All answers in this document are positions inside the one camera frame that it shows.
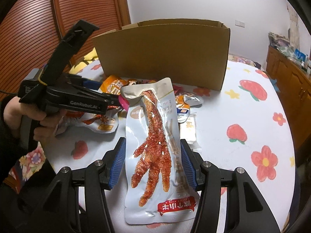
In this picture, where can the beige curtain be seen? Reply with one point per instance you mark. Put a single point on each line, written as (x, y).
(293, 24)

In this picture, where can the floral storage box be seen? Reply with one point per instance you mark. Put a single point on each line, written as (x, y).
(279, 41)

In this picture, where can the gold foil snack packet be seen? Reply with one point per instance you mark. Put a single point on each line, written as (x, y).
(133, 81)

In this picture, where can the floral patterned pillow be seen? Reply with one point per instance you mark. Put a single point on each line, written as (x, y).
(240, 60)

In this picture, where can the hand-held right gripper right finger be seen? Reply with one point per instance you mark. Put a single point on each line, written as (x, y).
(188, 167)

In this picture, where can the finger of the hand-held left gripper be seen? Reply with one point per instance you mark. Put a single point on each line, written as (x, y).
(85, 81)
(107, 98)

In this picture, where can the floral patterned clothing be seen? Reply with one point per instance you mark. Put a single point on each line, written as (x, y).
(31, 157)

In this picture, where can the white wall switch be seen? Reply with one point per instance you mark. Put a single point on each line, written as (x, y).
(239, 23)

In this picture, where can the cluster of small bottles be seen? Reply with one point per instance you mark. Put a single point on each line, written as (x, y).
(306, 64)

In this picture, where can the beige snack packet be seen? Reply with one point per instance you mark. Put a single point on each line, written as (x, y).
(190, 131)

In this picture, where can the blue white box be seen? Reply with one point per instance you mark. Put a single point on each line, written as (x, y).
(298, 53)

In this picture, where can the brown slatted wooden wardrobe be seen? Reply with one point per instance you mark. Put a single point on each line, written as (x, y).
(36, 17)

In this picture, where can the cardboard box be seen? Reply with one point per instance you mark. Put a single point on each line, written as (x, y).
(158, 60)

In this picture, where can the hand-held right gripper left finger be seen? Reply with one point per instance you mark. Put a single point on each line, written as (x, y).
(117, 165)

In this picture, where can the white orange chicken snack packet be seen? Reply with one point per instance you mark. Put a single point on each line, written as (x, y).
(102, 123)

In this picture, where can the chicken foot snack packet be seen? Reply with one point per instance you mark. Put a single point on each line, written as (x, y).
(155, 150)

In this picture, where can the yellow plush toy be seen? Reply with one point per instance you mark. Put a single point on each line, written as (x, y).
(81, 64)

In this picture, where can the wooden desk with clutter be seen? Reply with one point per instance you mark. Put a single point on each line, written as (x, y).
(291, 77)

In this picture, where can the person's left hand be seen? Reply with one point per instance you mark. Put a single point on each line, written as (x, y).
(13, 110)

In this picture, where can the silver orange snack packet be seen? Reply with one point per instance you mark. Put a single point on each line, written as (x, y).
(187, 105)

